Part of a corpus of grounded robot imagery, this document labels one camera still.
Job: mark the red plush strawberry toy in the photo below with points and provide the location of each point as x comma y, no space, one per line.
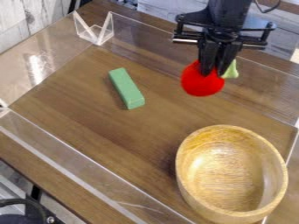
199,85

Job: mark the wooden bowl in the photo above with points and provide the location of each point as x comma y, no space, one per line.
231,174

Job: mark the green rectangular block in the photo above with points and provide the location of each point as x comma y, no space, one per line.
127,89

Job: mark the clear acrylic corner bracket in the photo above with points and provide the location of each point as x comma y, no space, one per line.
94,34

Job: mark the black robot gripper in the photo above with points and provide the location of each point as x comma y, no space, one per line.
221,22

